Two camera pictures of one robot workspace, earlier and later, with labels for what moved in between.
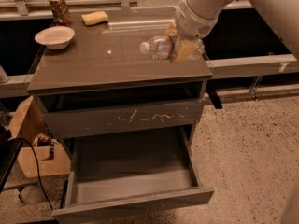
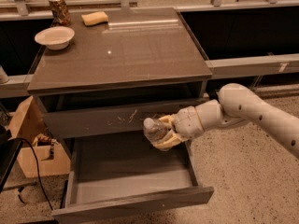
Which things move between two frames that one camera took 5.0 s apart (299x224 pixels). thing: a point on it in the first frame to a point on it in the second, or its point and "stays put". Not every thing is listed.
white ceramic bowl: x=56 y=37 stays put
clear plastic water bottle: x=162 y=48 to x=154 y=130
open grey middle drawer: x=131 y=173 stays put
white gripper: x=193 y=23 to x=185 y=122
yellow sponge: x=94 y=18 stays put
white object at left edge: x=4 y=77 stays put
